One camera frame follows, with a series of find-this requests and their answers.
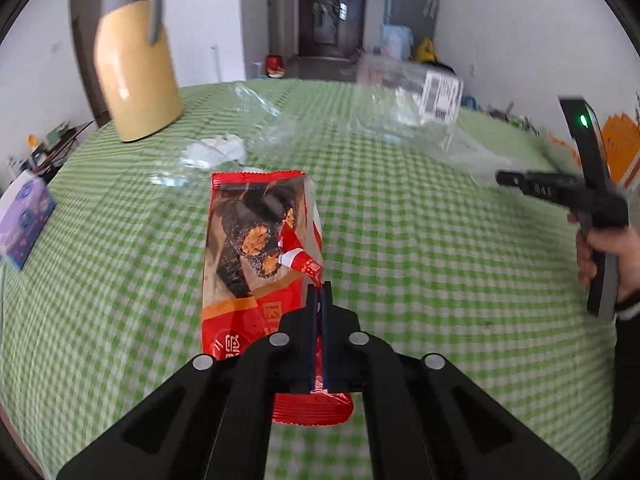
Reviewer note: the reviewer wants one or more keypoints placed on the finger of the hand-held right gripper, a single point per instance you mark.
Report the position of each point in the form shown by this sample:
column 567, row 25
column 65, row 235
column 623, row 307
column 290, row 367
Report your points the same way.
column 510, row 180

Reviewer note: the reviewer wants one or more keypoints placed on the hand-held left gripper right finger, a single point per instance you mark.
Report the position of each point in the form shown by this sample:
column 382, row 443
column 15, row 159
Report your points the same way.
column 340, row 345

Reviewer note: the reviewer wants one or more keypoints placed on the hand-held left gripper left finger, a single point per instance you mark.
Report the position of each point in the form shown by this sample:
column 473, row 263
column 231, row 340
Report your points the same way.
column 300, row 340

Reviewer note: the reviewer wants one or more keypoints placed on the red snack wrapper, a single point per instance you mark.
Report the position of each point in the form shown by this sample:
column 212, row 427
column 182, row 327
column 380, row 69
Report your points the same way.
column 260, row 240

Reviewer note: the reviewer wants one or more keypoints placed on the clear plastic bag with label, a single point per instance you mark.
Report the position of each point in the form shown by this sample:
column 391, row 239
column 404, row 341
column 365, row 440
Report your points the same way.
column 415, row 110

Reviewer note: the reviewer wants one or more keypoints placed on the person's right hand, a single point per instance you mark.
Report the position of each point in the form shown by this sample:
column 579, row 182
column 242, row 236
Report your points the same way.
column 629, row 260

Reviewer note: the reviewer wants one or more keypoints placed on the orange patterned object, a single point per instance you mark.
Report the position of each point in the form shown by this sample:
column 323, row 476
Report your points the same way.
column 620, row 145

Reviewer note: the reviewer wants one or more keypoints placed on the green checked tablecloth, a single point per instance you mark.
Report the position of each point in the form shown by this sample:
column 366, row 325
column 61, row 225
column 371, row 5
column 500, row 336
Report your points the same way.
column 425, row 260

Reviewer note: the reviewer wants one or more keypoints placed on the yellow bag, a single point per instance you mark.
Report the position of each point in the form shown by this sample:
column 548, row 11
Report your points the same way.
column 426, row 50

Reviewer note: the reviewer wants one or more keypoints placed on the blue and white bag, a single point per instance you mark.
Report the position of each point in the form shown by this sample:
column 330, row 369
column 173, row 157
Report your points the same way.
column 397, row 40

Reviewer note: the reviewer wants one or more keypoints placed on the small clear plastic wrap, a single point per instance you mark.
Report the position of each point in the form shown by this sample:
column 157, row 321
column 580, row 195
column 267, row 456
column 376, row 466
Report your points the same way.
column 170, row 180

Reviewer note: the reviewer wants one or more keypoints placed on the crumpled white tissue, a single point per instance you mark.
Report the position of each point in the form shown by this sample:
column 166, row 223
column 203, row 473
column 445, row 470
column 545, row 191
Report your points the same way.
column 220, row 147

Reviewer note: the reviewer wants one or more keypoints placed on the dark brown door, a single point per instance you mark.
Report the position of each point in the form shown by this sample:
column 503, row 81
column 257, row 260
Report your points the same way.
column 330, row 5

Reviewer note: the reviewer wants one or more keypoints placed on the red object on floor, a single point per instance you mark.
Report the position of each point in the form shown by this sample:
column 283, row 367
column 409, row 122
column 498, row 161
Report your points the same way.
column 275, row 66

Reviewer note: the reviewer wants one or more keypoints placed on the purple tissue pack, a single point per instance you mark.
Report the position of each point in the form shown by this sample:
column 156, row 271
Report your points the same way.
column 25, row 215

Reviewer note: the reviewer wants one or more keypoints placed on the yellow thermos jug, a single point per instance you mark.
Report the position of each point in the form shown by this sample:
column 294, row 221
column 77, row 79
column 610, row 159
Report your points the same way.
column 135, row 75

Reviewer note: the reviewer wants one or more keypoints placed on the pile of household items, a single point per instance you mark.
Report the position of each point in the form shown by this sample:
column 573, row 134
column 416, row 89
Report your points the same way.
column 50, row 145

